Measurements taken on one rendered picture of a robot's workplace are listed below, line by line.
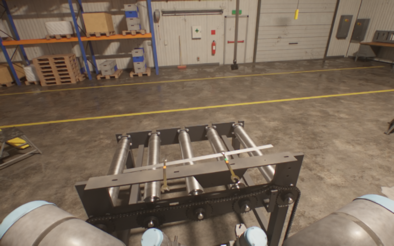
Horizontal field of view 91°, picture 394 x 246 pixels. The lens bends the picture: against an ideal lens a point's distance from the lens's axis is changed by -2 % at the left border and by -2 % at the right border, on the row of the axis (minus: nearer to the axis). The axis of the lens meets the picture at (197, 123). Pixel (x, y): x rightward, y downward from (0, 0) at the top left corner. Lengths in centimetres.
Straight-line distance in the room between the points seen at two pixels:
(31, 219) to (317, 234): 56
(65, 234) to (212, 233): 190
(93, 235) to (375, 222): 54
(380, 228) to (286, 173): 95
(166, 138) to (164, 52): 809
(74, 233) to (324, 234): 47
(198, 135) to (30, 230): 179
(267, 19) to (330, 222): 1075
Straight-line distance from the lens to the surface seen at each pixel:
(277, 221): 171
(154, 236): 100
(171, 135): 209
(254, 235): 101
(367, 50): 1241
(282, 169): 138
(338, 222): 49
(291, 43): 1181
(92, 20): 883
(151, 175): 113
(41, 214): 54
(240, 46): 1059
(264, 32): 1102
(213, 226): 232
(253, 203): 141
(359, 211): 53
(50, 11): 1083
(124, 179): 116
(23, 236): 53
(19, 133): 415
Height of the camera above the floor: 190
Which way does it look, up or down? 27 degrees down
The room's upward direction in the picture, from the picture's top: 2 degrees counter-clockwise
